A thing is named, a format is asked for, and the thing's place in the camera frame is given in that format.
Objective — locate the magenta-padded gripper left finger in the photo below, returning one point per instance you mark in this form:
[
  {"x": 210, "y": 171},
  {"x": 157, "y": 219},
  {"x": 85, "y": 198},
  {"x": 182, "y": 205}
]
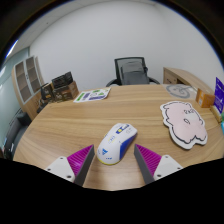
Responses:
[{"x": 60, "y": 166}]

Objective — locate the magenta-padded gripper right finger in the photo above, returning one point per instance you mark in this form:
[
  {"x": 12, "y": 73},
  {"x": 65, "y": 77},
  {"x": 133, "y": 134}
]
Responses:
[{"x": 166, "y": 165}]

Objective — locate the white and blue computer mouse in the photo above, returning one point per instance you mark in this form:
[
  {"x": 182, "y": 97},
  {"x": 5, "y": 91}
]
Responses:
[{"x": 115, "y": 143}]

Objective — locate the pink cloud-shaped mouse pad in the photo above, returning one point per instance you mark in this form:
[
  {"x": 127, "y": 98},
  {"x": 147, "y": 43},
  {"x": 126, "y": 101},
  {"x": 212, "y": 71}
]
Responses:
[{"x": 185, "y": 123}]

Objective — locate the black armchair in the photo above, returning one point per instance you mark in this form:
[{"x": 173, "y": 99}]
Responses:
[{"x": 15, "y": 130}]

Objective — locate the small yellow box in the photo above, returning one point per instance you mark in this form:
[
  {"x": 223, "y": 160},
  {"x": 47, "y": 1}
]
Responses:
[{"x": 216, "y": 113}]

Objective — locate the grey round patterned mat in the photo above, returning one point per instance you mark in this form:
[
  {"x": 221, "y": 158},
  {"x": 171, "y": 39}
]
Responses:
[{"x": 178, "y": 90}]

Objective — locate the small brown box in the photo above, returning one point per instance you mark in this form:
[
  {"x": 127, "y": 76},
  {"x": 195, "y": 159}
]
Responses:
[{"x": 46, "y": 91}]

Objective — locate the orange box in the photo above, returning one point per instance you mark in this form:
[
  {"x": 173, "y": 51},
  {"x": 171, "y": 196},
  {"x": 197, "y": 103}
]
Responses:
[{"x": 204, "y": 98}]

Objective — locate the white green printed sheet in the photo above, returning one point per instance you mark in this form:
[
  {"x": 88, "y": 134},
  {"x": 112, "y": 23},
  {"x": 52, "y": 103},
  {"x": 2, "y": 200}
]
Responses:
[{"x": 91, "y": 95}]

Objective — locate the large dark printed box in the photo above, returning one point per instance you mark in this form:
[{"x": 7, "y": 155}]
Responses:
[{"x": 65, "y": 86}]

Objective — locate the purple standing sign card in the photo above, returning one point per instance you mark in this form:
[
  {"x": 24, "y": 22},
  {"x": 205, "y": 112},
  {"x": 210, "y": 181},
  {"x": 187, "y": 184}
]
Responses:
[{"x": 219, "y": 95}]

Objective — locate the wooden shelf unit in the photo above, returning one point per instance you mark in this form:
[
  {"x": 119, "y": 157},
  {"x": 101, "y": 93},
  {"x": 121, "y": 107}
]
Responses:
[{"x": 28, "y": 83}]

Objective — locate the wooden side cabinet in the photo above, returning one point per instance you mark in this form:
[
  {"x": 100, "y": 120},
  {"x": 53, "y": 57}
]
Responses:
[{"x": 180, "y": 75}]

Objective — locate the black mesh office chair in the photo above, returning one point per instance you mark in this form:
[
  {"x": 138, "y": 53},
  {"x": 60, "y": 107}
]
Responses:
[{"x": 131, "y": 71}]

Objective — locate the white ceiling light panels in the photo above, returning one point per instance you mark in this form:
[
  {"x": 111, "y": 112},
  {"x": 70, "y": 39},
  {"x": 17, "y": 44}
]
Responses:
[{"x": 11, "y": 48}]

